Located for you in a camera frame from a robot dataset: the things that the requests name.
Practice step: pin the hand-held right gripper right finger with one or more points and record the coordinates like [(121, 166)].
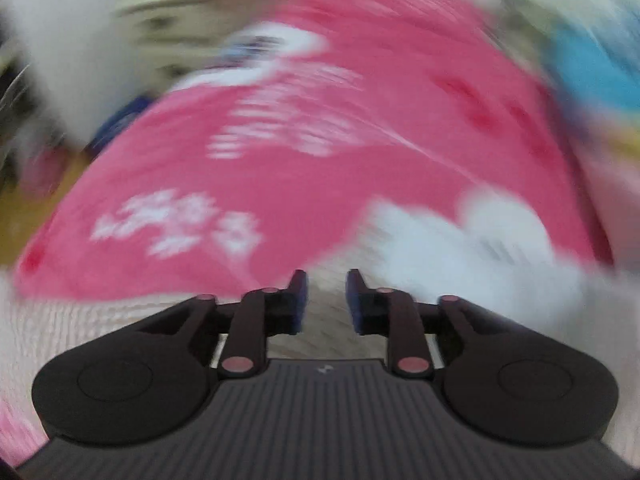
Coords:
[(356, 305)]

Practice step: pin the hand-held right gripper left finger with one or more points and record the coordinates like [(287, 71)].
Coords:
[(299, 305)]

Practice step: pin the beige white houndstooth coat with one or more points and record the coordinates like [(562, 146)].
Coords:
[(100, 320)]

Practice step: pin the blue plastic bottle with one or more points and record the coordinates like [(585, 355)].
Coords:
[(120, 120)]

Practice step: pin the pink plastic bag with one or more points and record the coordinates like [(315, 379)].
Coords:
[(45, 172)]

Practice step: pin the cream nightstand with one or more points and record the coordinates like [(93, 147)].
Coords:
[(190, 25)]

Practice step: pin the blue patterned blanket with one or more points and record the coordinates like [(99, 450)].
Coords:
[(595, 70)]

